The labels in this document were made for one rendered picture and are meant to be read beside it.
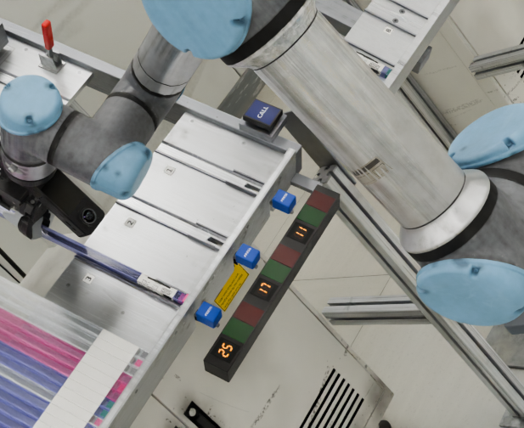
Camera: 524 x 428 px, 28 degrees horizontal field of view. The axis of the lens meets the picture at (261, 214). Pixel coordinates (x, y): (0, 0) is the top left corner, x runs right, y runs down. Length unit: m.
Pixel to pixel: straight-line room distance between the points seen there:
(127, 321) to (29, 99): 0.38
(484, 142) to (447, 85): 1.40
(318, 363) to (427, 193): 1.03
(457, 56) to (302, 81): 1.51
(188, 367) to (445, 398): 0.59
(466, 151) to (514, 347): 1.02
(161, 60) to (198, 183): 0.38
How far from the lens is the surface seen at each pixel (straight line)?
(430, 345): 2.36
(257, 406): 1.98
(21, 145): 1.34
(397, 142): 1.06
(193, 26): 0.99
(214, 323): 1.50
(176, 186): 1.64
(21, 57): 1.85
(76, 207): 1.48
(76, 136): 1.31
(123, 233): 1.60
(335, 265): 2.83
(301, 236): 1.58
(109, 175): 1.30
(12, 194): 1.49
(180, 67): 1.30
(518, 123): 1.20
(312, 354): 2.06
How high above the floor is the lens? 1.36
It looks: 24 degrees down
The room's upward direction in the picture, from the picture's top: 42 degrees counter-clockwise
